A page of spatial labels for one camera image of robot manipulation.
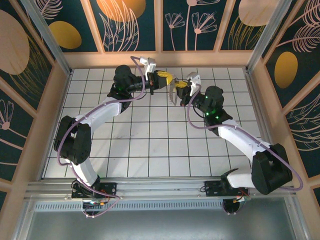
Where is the aluminium side rail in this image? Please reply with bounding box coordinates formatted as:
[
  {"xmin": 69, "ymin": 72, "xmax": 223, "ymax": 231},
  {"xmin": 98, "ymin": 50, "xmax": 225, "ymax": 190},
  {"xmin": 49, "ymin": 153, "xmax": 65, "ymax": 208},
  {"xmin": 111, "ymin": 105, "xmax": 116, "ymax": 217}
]
[{"xmin": 243, "ymin": 68, "xmax": 280, "ymax": 180}]

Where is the grey metal sheet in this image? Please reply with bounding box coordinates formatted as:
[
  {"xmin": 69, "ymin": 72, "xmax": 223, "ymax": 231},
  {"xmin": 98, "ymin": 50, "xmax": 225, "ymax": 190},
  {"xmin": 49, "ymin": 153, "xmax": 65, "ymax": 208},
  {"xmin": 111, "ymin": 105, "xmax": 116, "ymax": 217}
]
[{"xmin": 14, "ymin": 197, "xmax": 308, "ymax": 240}]

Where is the aluminium mounting rail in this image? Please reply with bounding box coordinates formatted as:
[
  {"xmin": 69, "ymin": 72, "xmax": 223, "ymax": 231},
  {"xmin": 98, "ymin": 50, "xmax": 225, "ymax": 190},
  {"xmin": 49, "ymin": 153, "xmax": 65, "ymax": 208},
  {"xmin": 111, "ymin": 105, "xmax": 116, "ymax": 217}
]
[{"xmin": 23, "ymin": 174, "xmax": 297, "ymax": 202}]

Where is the aluminium corner post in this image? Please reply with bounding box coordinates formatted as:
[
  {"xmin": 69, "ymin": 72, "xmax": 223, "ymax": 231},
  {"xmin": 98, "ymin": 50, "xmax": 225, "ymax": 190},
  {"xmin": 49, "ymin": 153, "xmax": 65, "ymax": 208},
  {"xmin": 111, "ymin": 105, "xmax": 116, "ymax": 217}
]
[
  {"xmin": 246, "ymin": 0, "xmax": 294, "ymax": 73},
  {"xmin": 19, "ymin": 0, "xmax": 74, "ymax": 77}
]

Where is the silver keyring with chain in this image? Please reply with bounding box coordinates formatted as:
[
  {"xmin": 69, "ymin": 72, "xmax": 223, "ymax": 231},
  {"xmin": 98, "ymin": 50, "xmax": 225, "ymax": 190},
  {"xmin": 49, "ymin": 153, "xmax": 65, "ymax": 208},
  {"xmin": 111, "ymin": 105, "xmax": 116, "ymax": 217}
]
[{"xmin": 167, "ymin": 78, "xmax": 179, "ymax": 106}]

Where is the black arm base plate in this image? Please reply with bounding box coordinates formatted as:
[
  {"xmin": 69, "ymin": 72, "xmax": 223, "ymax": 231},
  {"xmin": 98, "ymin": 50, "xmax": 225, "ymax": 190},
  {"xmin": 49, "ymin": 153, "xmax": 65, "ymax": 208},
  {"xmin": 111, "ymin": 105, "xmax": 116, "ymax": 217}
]
[
  {"xmin": 71, "ymin": 181, "xmax": 118, "ymax": 200},
  {"xmin": 203, "ymin": 179, "xmax": 248, "ymax": 198}
]

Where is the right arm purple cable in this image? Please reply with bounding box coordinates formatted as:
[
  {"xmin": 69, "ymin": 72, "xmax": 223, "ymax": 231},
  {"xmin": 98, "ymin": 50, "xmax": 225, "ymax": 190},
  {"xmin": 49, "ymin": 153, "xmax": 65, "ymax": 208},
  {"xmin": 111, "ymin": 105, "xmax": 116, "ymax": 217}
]
[{"xmin": 186, "ymin": 83, "xmax": 305, "ymax": 201}]

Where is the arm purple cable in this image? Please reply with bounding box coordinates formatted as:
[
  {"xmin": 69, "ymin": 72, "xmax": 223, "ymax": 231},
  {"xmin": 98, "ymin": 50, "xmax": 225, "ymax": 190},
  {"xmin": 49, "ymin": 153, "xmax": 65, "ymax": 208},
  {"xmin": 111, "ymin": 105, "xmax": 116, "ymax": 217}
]
[
  {"xmin": 56, "ymin": 55, "xmax": 148, "ymax": 218},
  {"xmin": 186, "ymin": 83, "xmax": 305, "ymax": 201}
]

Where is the small circuit board with wires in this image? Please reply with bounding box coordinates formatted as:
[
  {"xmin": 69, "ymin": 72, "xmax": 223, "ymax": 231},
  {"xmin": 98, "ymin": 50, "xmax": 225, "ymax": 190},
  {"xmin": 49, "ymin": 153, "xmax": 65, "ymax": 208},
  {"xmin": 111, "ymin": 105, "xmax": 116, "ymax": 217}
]
[
  {"xmin": 82, "ymin": 199, "xmax": 111, "ymax": 209},
  {"xmin": 234, "ymin": 193, "xmax": 251, "ymax": 203}
]

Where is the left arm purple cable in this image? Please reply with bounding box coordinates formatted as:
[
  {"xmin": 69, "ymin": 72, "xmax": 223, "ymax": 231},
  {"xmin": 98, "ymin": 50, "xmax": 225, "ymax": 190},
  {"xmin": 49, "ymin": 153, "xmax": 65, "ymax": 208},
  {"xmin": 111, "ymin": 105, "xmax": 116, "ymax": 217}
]
[{"xmin": 56, "ymin": 55, "xmax": 148, "ymax": 218}]

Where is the perforated grey cable duct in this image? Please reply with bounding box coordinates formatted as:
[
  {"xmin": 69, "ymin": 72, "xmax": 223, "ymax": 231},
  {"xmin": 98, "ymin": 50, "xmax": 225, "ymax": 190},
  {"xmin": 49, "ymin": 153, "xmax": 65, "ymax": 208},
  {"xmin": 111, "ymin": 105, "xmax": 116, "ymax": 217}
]
[{"xmin": 33, "ymin": 200, "xmax": 226, "ymax": 213}]

